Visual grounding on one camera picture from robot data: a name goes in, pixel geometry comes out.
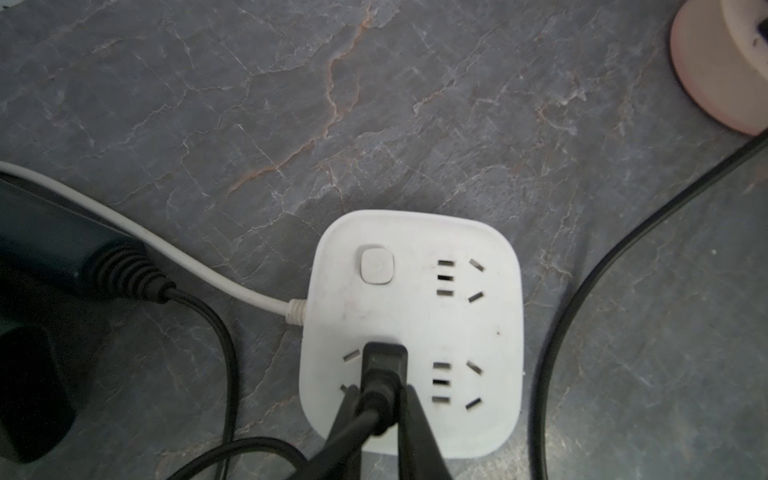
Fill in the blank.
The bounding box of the white power strip cord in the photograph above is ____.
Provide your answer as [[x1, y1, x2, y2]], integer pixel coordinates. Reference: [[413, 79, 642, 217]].
[[0, 160, 308, 327]]

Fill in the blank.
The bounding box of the dark green hair dryer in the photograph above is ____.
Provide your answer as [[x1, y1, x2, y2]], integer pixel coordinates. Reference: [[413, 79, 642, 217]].
[[1, 181, 175, 464]]

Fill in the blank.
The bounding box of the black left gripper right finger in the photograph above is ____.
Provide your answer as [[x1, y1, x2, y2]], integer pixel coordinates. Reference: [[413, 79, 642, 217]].
[[397, 385, 452, 480]]

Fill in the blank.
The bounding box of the white square power strip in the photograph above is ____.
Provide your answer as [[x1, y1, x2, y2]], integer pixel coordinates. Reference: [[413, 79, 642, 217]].
[[299, 210, 524, 459]]

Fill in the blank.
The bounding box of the black looping cable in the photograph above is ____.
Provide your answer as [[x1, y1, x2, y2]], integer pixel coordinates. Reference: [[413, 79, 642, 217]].
[[161, 286, 241, 480]]

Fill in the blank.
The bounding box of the round beige power strip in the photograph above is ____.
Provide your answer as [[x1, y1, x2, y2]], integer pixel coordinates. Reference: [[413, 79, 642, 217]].
[[670, 0, 767, 136]]

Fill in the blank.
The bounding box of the black cord with plug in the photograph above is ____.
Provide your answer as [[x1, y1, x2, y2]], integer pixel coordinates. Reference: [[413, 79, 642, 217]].
[[527, 128, 768, 480]]

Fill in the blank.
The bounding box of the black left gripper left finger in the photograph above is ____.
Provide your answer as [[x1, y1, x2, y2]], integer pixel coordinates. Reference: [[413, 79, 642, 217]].
[[308, 386, 365, 479]]

